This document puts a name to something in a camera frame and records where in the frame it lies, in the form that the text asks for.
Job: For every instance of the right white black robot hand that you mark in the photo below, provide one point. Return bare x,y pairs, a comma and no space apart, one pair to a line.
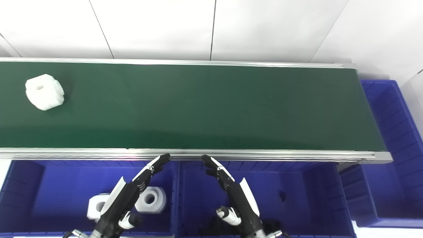
243,201

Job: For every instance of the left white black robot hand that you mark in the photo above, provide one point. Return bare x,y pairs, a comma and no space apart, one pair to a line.
120,201

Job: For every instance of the white round plastic part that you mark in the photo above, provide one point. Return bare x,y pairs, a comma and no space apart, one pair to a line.
158,198

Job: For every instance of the green conveyor belt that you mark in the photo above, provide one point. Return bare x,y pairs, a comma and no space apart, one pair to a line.
264,154
205,105

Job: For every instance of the blue plastic bin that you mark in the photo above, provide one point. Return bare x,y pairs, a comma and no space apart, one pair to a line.
396,148
297,185
59,188

